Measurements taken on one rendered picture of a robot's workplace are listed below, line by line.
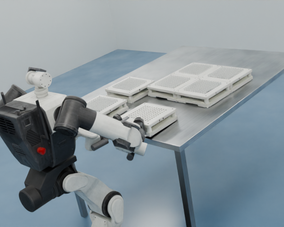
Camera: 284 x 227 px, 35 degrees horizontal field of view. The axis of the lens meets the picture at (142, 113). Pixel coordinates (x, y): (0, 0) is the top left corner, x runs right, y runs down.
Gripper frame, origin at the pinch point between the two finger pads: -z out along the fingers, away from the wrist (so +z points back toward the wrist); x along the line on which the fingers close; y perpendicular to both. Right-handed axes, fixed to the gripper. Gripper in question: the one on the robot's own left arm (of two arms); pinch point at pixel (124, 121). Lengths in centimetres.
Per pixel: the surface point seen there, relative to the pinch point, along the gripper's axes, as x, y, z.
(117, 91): 0.7, -41.7, -27.3
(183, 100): 5.5, 0.7, -45.1
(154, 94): 5.5, -23.7, -42.9
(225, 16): 43, -200, -320
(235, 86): 6, 16, -76
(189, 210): 49, 36, -5
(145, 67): 9, -79, -83
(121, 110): 5.1, -23.6, -15.0
